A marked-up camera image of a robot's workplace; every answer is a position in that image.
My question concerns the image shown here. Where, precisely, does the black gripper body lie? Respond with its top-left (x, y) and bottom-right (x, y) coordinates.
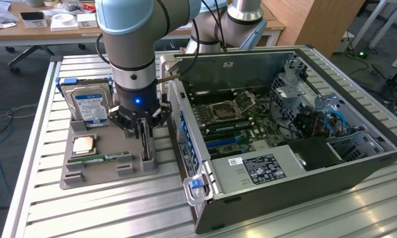
top-left (114, 83), bottom-right (163, 120)

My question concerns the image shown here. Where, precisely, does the hard disk blue caddy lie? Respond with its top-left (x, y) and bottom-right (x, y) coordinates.
top-left (56, 74), bottom-right (119, 128)

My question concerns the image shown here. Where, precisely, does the silver CPU chip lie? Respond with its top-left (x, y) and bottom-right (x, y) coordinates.
top-left (72, 136), bottom-right (96, 155)

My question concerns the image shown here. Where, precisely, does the green RAM stick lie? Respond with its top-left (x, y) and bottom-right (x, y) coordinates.
top-left (68, 151), bottom-right (131, 163)

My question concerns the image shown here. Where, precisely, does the CPU socket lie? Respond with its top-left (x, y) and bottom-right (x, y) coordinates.
top-left (208, 100), bottom-right (243, 123)

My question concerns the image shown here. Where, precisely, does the blue expansion slot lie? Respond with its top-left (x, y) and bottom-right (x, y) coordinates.
top-left (204, 136), bottom-right (239, 149)

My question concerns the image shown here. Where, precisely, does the grey parts rack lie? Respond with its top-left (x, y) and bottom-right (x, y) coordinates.
top-left (59, 118), bottom-right (160, 190)

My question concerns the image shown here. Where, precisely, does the green motherboard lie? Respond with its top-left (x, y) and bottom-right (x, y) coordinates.
top-left (186, 83), bottom-right (296, 161)

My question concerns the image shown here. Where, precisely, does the grey power supply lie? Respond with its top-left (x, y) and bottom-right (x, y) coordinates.
top-left (211, 145), bottom-right (307, 194)

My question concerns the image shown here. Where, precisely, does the white labelled box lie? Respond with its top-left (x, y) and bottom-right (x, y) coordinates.
top-left (76, 12), bottom-right (99, 29)

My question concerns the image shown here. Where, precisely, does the white flat box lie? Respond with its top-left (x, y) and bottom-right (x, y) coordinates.
top-left (50, 20), bottom-right (80, 32)

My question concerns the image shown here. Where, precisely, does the black wheeled chair base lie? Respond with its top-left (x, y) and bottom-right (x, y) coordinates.
top-left (6, 44), bottom-right (87, 74)

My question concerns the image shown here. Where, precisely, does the metal disk bay cage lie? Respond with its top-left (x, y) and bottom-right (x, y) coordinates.
top-left (270, 58), bottom-right (339, 119)

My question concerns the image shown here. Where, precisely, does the red orange packet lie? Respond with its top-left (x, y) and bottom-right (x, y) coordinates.
top-left (82, 2), bottom-right (100, 13)

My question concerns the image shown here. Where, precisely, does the white tape roll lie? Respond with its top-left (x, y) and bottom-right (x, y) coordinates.
top-left (51, 13), bottom-right (76, 26)

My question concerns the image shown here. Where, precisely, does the white box black top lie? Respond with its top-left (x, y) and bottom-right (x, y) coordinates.
top-left (19, 11), bottom-right (48, 28)

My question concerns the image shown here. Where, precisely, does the black plastic fan shroud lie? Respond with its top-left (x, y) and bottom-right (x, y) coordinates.
top-left (290, 137), bottom-right (346, 172)

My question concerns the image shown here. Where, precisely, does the open dark PC case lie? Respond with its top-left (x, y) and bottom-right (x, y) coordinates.
top-left (159, 48), bottom-right (397, 235)

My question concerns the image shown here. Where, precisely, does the clear plastic bag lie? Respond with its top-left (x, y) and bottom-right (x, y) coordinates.
top-left (0, 1), bottom-right (19, 23)

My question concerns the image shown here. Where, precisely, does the wooden cabinet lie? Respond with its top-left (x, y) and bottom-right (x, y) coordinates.
top-left (262, 0), bottom-right (367, 58)

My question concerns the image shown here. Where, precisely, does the small metal drive cage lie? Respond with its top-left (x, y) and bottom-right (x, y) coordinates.
top-left (327, 130), bottom-right (386, 162)

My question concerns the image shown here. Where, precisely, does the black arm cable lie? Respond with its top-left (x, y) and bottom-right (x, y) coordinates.
top-left (179, 0), bottom-right (228, 75)

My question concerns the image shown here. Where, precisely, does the white floor cable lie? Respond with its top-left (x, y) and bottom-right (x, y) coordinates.
top-left (0, 103), bottom-right (39, 119)

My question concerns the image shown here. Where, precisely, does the wooden desk white frame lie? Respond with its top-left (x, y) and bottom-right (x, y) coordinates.
top-left (0, 0), bottom-right (107, 54)
top-left (104, 14), bottom-right (286, 54)

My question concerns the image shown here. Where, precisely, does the blue floor cable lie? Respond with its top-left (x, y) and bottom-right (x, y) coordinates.
top-left (0, 119), bottom-right (14, 214)

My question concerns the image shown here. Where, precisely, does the red wire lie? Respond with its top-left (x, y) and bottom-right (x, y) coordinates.
top-left (310, 116), bottom-right (332, 135)

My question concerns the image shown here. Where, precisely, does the blue wire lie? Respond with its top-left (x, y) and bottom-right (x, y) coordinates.
top-left (324, 109), bottom-right (352, 136)

